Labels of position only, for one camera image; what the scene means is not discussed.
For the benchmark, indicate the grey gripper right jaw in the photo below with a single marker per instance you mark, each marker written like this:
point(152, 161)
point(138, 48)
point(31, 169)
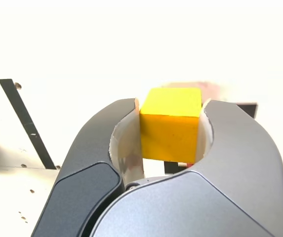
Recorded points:
point(230, 185)

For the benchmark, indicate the yellow cube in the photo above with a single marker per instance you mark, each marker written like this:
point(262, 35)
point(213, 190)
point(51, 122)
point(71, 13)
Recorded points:
point(168, 135)

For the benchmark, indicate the black tape square outline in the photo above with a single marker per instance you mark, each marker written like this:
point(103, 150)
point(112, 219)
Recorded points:
point(171, 168)

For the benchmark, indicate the red cube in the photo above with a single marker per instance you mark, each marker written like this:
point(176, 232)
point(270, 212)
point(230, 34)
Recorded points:
point(186, 165)

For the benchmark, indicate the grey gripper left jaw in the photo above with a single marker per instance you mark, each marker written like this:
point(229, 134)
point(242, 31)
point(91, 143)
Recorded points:
point(87, 172)

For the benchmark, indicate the black tape strip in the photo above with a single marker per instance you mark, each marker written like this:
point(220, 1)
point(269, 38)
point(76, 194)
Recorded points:
point(27, 123)

